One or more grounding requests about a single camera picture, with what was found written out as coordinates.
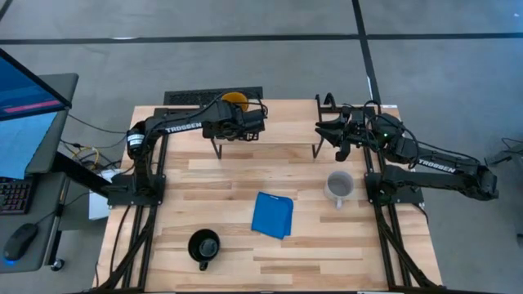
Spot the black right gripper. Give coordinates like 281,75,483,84
315,106,375,163

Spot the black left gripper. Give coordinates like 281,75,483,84
202,100,269,143

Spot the yellow mug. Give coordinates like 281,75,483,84
221,91,250,112

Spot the light grey mug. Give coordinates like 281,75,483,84
324,170,355,210

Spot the blue cloth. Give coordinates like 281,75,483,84
250,191,295,240

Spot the black mug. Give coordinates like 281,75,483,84
187,228,221,272

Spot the black floor grille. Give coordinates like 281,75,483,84
163,86,264,106

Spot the white box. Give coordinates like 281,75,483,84
88,169,120,221

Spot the grey monitor stand panel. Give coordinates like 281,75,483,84
25,73,79,176

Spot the computer monitor with dark screen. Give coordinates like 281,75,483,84
0,47,73,123

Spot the grey desk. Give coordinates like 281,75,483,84
0,171,69,274

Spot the black keyboard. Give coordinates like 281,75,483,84
0,177,34,216

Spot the black computer mouse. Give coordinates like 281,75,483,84
2,222,40,262

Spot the black right mounting frame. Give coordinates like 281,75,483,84
316,104,440,293

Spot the black floor cable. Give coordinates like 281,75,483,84
67,114,128,136

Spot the yellow cable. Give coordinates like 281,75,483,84
71,145,101,171

